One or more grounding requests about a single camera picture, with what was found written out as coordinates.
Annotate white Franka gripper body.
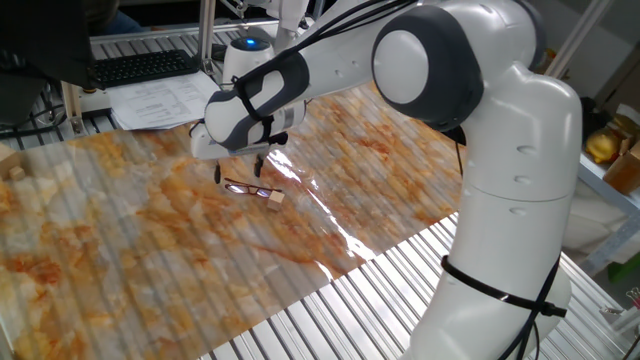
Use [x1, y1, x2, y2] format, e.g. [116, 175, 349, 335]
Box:
[189, 122, 272, 162]

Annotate dark red framed glasses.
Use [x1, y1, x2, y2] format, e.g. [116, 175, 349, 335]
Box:
[223, 177, 284, 199]

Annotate printed paper stack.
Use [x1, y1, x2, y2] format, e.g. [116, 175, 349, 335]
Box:
[106, 70, 221, 132]

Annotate orange marble pattern mat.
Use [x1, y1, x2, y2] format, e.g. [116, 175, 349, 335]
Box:
[0, 82, 464, 360]

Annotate black keyboard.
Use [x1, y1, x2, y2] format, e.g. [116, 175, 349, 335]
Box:
[93, 48, 199, 90]

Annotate seated person in background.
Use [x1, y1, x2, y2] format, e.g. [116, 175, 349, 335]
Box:
[84, 0, 151, 36]

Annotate black monitor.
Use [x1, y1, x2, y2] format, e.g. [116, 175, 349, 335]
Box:
[0, 0, 99, 92]

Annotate large wooden block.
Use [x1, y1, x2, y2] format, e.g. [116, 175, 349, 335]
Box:
[0, 142, 21, 179]

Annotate yellow toy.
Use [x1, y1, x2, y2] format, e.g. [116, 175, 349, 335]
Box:
[584, 127, 623, 165]

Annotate brown cardboard box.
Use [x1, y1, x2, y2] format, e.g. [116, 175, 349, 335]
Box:
[602, 142, 640, 196]

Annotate green object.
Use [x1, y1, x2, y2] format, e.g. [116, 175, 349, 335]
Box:
[607, 252, 640, 284]

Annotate aluminium frame post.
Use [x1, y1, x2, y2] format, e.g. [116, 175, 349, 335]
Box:
[544, 0, 614, 79]
[198, 0, 217, 76]

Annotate black camera cable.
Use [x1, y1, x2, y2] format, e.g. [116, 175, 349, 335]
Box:
[232, 0, 419, 101]

